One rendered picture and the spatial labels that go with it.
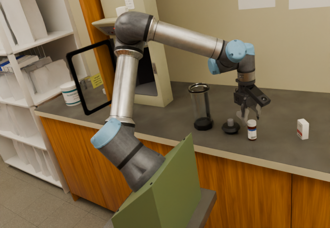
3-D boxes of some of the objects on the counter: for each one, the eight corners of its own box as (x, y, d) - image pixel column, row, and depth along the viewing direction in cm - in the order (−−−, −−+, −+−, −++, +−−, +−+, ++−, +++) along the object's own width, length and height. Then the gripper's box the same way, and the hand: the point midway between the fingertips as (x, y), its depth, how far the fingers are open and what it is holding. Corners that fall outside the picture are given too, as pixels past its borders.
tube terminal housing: (147, 87, 215) (123, -23, 183) (184, 91, 197) (165, -31, 165) (125, 101, 198) (95, -17, 165) (164, 107, 179) (138, -26, 147)
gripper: (250, 72, 130) (252, 112, 138) (226, 82, 124) (230, 124, 133) (264, 76, 123) (266, 119, 131) (239, 87, 117) (242, 130, 126)
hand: (252, 121), depth 129 cm, fingers open, 8 cm apart
